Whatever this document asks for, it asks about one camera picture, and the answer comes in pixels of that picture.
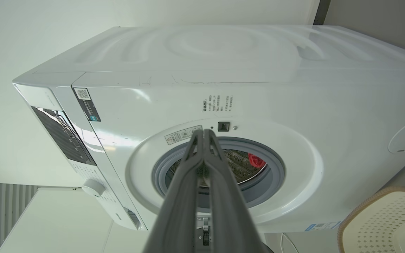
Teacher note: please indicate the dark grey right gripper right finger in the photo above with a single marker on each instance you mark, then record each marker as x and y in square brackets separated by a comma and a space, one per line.
[229, 211]

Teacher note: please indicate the black door latch socket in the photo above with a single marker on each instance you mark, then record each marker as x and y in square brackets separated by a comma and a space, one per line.
[223, 126]

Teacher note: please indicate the black glossy control display panel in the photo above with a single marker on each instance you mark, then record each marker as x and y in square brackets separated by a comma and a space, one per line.
[62, 137]

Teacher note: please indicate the stainless steel washing machine drum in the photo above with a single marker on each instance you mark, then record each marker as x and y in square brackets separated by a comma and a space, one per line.
[239, 165]

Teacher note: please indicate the white cabinet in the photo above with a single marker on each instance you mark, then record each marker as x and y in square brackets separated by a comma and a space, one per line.
[58, 225]

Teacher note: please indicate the blue energy label sticker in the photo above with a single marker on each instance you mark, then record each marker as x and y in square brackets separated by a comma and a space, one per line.
[322, 226]

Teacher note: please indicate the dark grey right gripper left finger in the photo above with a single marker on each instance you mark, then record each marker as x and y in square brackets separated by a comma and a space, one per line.
[183, 196]

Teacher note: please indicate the grey warning sticker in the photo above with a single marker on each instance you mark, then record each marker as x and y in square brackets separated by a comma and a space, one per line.
[183, 135]

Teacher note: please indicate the red basketball jersey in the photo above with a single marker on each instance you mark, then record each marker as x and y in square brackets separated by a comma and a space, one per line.
[256, 160]

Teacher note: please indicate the white round control dial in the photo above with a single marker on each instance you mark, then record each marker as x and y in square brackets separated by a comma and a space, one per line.
[92, 187]

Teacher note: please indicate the white detergent drawer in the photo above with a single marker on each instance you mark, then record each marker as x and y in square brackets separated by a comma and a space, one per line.
[134, 219]

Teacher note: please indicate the cream perforated laundry basket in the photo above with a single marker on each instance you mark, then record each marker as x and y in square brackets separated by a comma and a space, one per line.
[381, 225]

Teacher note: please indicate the white front-load washing machine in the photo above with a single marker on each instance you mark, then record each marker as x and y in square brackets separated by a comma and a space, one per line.
[294, 98]

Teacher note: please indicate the dark QR code sticker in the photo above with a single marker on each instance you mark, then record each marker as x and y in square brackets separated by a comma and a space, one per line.
[87, 104]

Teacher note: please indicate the printed text label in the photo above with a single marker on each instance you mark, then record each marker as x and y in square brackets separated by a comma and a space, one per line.
[217, 103]

